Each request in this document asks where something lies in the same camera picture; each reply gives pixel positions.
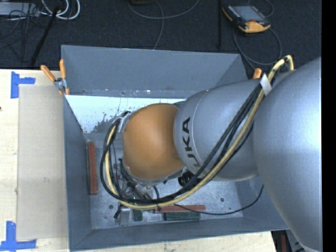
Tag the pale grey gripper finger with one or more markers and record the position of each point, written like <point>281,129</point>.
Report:
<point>125,216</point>
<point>118,211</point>

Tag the dark green flat block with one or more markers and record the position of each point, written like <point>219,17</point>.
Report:
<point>182,216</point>

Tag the red-brown flat block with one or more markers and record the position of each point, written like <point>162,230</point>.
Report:
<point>189,208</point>
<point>92,167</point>

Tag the brown cardboard board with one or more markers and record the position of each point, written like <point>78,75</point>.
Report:
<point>39,153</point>

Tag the grey metal bin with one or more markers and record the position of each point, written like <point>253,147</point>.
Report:
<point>147,69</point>

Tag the black cylinder on white bracket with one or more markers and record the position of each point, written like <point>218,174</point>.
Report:
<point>185,178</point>

